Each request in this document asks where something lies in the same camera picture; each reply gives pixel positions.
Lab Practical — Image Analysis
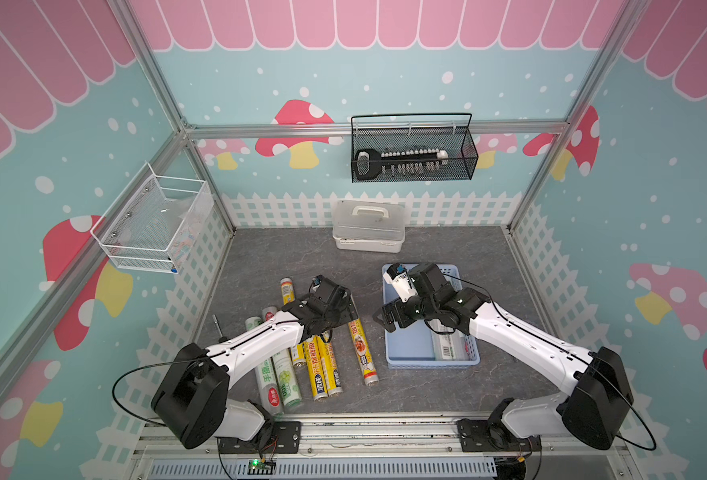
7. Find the blue plastic basket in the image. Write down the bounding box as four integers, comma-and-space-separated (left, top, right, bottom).
373, 264, 473, 369

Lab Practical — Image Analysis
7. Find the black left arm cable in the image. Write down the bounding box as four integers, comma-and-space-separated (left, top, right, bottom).
110, 357, 210, 428

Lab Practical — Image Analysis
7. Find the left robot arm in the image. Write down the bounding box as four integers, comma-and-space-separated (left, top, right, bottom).
151, 275, 352, 449

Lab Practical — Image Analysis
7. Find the white lidded storage box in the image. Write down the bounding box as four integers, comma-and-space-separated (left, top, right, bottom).
332, 200, 407, 253

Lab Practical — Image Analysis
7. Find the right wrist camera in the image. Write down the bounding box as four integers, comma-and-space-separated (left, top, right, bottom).
383, 263, 417, 303

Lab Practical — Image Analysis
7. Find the black wire wall basket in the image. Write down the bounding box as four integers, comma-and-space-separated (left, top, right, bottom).
350, 113, 479, 183

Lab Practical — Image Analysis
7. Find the short yellow wrap roll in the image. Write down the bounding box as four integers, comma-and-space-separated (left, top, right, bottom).
280, 277, 306, 368

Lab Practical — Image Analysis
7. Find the black socket bit holder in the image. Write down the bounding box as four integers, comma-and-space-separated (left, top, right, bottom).
351, 148, 449, 181

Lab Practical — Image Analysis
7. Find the green led circuit board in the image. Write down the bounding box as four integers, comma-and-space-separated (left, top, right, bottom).
247, 459, 276, 476

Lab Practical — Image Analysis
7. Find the aluminium front rail frame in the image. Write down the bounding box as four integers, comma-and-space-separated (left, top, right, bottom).
123, 412, 641, 479

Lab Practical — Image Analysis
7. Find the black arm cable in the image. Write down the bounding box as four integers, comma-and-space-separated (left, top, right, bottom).
442, 278, 659, 452
110, 357, 210, 428

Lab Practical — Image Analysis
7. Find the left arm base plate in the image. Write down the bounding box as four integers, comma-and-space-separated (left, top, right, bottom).
217, 421, 302, 456

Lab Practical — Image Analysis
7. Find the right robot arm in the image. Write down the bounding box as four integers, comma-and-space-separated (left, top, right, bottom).
373, 263, 633, 450

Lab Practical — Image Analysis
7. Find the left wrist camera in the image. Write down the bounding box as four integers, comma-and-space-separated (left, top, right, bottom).
309, 275, 323, 291

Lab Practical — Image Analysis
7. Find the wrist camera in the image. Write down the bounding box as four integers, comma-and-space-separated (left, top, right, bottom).
383, 263, 417, 303
309, 275, 323, 291

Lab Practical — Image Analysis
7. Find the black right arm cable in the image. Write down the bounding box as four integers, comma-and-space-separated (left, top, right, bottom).
442, 278, 659, 452

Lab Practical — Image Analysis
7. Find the orange black screwdriver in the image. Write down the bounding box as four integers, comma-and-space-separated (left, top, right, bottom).
211, 314, 227, 342

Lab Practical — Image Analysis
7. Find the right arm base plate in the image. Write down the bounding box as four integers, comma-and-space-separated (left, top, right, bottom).
455, 418, 541, 455

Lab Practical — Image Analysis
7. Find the white wire wall basket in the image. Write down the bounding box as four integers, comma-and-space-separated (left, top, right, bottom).
90, 164, 214, 274

